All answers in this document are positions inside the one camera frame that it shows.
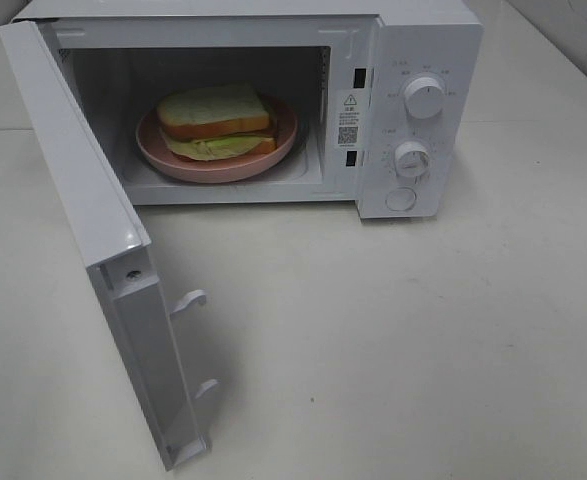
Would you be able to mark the sandwich with lettuce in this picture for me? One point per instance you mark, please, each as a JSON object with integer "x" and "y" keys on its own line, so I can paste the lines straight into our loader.
{"x": 217, "y": 123}

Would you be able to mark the white microwave oven body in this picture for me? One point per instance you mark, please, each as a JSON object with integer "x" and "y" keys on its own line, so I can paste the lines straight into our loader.
{"x": 126, "y": 55}

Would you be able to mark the pink round plate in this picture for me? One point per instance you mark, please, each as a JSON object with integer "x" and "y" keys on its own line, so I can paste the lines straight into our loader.
{"x": 150, "y": 141}

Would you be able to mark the white microwave door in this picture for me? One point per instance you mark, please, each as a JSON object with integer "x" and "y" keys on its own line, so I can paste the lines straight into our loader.
{"x": 113, "y": 243}

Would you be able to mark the white lower timer knob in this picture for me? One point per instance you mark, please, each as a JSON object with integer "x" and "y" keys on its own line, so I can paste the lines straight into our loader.
{"x": 411, "y": 159}

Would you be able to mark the white round door button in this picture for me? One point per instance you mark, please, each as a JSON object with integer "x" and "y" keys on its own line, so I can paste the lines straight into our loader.
{"x": 401, "y": 199}

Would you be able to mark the white upper power knob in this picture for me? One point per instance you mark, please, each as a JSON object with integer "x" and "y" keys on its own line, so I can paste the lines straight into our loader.
{"x": 424, "y": 96}

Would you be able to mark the white warning label sticker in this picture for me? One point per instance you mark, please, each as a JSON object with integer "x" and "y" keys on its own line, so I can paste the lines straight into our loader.
{"x": 349, "y": 115}

